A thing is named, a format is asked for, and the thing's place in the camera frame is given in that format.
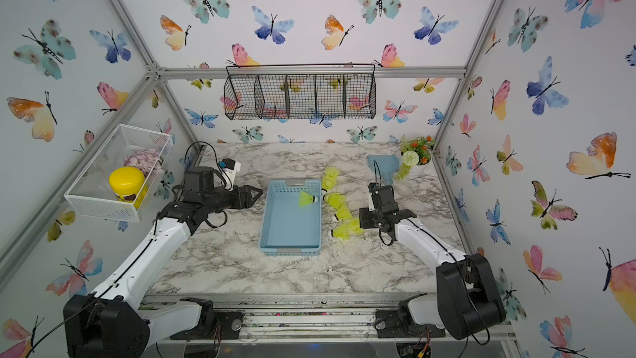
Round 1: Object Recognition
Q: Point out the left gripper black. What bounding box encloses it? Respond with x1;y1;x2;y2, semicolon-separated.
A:
204;184;263;215

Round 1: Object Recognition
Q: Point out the yellow shuttlecock bottom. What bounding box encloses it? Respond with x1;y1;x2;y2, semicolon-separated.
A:
331;218;364;240

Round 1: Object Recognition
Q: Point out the yellow shuttlecock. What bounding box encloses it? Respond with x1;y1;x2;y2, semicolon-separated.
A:
331;218;364;240
323;193;346;210
298;191;319;207
321;167;341;192
335;205;353;221

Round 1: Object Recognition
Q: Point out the light blue plastic storage basket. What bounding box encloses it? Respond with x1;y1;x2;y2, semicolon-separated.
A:
258;179;322;256

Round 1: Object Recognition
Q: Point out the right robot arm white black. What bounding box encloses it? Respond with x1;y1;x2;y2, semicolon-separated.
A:
359;182;506;340

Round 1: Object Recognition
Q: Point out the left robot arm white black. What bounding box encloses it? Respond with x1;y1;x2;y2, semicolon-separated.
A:
63;158;263;357

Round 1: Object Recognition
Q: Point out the light blue plastic scoop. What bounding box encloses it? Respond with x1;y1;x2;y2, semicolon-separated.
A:
367;155;400;186

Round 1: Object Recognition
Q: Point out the yellow shuttlecock top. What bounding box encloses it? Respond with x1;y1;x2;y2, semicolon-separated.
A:
321;167;341;192

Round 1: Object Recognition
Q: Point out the artificial plant in white pot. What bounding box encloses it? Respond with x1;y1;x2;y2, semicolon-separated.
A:
396;136;436;180

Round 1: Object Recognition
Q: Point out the pink round item in basket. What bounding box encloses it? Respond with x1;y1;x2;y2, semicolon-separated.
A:
124;149;164;177

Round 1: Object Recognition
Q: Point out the yellow lidded jar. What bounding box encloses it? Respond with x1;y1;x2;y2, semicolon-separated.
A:
109;167;148;210

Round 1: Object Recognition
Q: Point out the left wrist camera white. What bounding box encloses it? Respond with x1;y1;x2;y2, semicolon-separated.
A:
218;158;241;190

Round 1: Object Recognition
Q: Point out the black wire wall basket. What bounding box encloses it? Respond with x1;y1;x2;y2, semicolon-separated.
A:
221;63;377;124

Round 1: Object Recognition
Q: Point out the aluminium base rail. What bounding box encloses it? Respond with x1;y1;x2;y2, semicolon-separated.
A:
96;292;518;346

